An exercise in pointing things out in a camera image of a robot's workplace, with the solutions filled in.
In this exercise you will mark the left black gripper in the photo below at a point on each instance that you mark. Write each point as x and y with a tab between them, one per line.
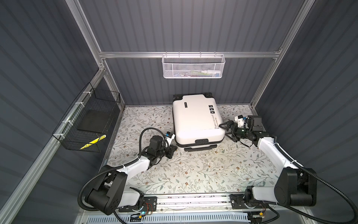
171	150

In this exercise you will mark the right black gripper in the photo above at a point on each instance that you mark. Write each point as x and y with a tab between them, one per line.
230	123

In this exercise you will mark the black hard-shell suitcase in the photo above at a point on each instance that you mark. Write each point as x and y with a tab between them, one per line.
196	119

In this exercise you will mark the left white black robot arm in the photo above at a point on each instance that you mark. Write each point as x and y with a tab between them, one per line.
108	190

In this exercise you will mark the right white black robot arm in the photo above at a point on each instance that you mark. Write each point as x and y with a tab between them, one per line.
294	187

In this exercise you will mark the floral table cloth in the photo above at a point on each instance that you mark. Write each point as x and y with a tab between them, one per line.
230	167

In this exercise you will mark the yellow black striped item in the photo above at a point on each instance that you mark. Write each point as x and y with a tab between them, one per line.
93	142

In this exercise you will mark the white perforated vent panel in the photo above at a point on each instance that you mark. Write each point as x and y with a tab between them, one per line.
181	218

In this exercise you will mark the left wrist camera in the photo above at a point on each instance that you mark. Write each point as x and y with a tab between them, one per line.
170	136

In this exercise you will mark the aluminium mounting rail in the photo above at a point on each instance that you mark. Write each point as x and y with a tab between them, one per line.
193	201

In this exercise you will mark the white wire mesh basket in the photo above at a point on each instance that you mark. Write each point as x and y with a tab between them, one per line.
196	66

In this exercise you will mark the black wire mesh basket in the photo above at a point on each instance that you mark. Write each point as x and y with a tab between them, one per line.
93	114

